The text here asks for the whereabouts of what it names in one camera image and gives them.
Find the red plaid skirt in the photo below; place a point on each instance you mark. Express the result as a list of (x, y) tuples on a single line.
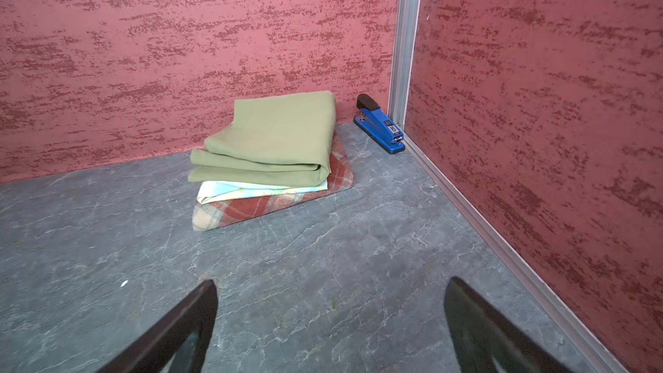
[(224, 213)]

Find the floral pastel skirt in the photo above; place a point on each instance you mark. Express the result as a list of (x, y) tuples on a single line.
[(216, 191)]

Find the olive green skirt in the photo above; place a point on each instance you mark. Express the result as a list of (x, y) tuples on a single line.
[(277, 141)]

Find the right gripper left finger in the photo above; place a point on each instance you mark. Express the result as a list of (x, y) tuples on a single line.
[(179, 341)]

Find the blue clamp tool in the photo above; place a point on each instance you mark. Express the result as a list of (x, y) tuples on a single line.
[(378, 125)]

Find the right aluminium corner post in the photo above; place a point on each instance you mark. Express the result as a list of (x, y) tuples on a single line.
[(403, 57)]

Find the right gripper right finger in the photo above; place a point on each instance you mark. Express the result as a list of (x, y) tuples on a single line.
[(484, 340)]

